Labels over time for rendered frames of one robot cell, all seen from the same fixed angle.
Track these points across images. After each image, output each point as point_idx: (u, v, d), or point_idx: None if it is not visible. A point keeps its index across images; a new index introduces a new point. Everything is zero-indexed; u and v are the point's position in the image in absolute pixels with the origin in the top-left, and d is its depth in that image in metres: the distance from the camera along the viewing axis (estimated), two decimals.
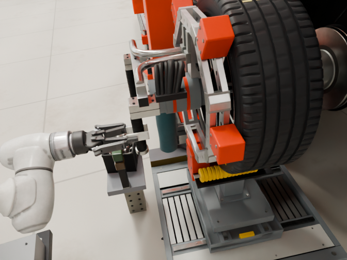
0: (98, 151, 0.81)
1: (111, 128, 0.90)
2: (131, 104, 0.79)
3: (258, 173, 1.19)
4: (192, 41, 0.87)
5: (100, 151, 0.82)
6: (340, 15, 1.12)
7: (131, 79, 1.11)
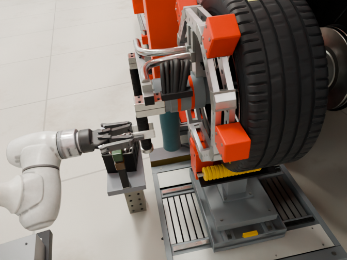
0: (105, 149, 0.82)
1: (116, 126, 0.90)
2: (137, 102, 0.79)
3: (262, 171, 1.20)
4: (198, 40, 0.88)
5: (107, 149, 0.82)
6: (340, 15, 1.12)
7: (135, 78, 1.11)
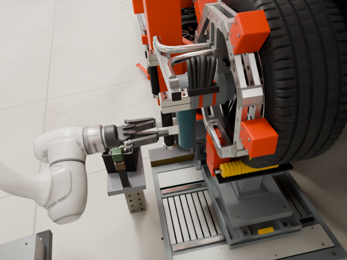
0: (130, 145, 0.82)
1: (140, 122, 0.91)
2: (163, 98, 0.80)
3: (279, 168, 1.20)
4: (221, 36, 0.89)
5: (132, 145, 0.83)
6: None
7: (154, 76, 1.12)
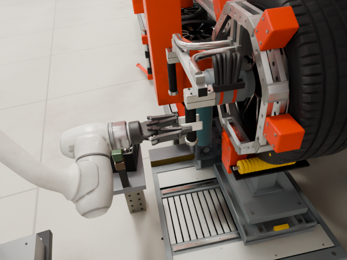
0: (155, 141, 0.83)
1: (163, 118, 0.92)
2: (189, 94, 0.81)
3: (295, 165, 1.21)
4: (243, 33, 0.89)
5: (157, 141, 0.84)
6: None
7: (172, 72, 1.13)
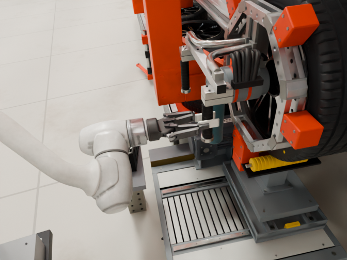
0: (173, 137, 0.84)
1: (179, 116, 0.92)
2: (207, 91, 0.81)
3: (307, 163, 1.22)
4: (259, 31, 0.90)
5: (175, 137, 0.85)
6: None
7: (185, 70, 1.13)
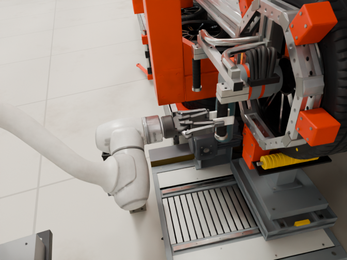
0: (189, 134, 0.84)
1: (193, 113, 0.93)
2: (224, 88, 0.82)
3: (317, 161, 1.22)
4: (274, 29, 0.91)
5: (191, 135, 0.85)
6: None
7: (197, 69, 1.14)
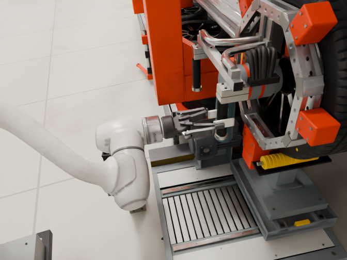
0: (189, 135, 0.84)
1: (193, 113, 0.93)
2: (224, 88, 0.82)
3: (317, 161, 1.22)
4: (274, 29, 0.91)
5: (190, 136, 0.85)
6: None
7: (197, 69, 1.14)
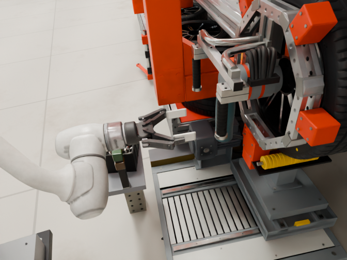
0: (145, 144, 0.82)
1: (154, 115, 0.93)
2: (224, 88, 0.82)
3: (317, 161, 1.22)
4: (274, 29, 0.91)
5: (148, 145, 0.83)
6: None
7: (197, 69, 1.14)
